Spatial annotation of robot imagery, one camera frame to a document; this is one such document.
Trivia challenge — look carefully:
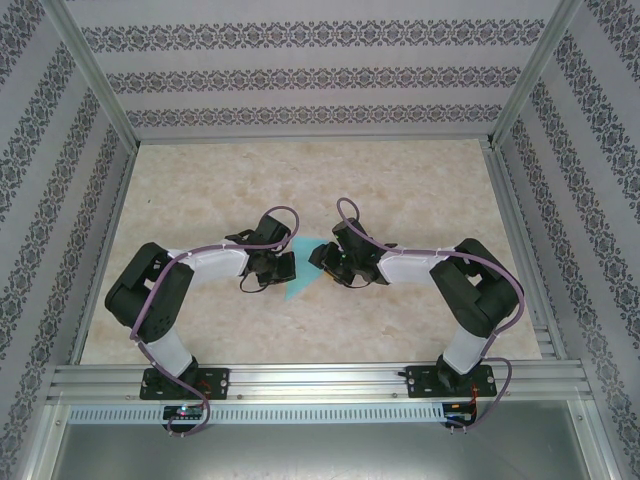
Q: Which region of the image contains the small circuit board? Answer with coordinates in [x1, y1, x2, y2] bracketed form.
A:
[444, 402, 479, 426]
[163, 405, 205, 421]

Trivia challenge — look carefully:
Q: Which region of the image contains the aluminium frame post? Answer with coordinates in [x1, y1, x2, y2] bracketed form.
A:
[44, 0, 140, 146]
[487, 0, 586, 146]

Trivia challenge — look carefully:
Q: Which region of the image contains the long aluminium mounting rail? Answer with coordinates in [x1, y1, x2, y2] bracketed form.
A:
[47, 362, 594, 404]

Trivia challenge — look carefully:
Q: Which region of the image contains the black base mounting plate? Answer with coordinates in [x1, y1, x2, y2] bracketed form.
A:
[404, 364, 499, 400]
[139, 367, 231, 401]

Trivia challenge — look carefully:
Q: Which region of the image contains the grey metal sheet panel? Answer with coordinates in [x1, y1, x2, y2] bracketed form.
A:
[49, 399, 614, 480]

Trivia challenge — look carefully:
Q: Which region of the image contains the aluminium side rail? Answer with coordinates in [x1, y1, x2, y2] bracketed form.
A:
[482, 139, 569, 361]
[69, 142, 139, 366]

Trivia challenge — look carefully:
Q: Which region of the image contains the slotted grey cable duct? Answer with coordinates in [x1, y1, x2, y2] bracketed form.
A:
[67, 403, 446, 425]

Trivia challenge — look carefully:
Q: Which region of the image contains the light blue cloth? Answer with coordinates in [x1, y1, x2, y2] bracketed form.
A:
[279, 234, 331, 304]

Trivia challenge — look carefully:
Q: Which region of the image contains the aluminium cross rail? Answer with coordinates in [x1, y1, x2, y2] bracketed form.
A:
[134, 132, 494, 146]

